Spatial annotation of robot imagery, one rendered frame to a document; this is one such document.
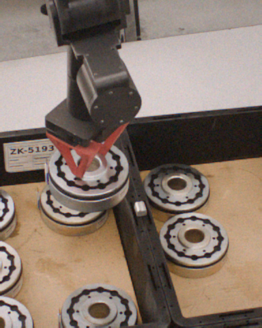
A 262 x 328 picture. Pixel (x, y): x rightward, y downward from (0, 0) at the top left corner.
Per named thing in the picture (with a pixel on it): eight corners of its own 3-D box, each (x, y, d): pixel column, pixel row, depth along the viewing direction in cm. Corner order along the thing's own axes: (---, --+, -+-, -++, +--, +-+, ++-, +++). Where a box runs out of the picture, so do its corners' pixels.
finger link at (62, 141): (122, 165, 111) (125, 110, 104) (88, 198, 106) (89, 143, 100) (79, 143, 113) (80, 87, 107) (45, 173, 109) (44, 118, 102)
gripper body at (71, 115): (136, 106, 107) (139, 59, 101) (86, 152, 100) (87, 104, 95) (93, 85, 109) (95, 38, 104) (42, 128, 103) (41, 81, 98)
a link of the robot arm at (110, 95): (119, -32, 93) (42, -12, 92) (151, 29, 85) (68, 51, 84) (129, 51, 102) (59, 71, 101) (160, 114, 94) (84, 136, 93)
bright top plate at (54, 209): (41, 177, 133) (40, 174, 133) (106, 175, 134) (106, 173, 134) (41, 225, 126) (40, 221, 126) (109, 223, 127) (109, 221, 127)
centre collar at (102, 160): (67, 154, 112) (67, 151, 112) (104, 151, 113) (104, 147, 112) (72, 182, 109) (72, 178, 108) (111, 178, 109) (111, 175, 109)
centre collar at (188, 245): (172, 228, 126) (173, 225, 126) (205, 223, 127) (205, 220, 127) (181, 253, 123) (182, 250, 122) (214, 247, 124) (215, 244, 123)
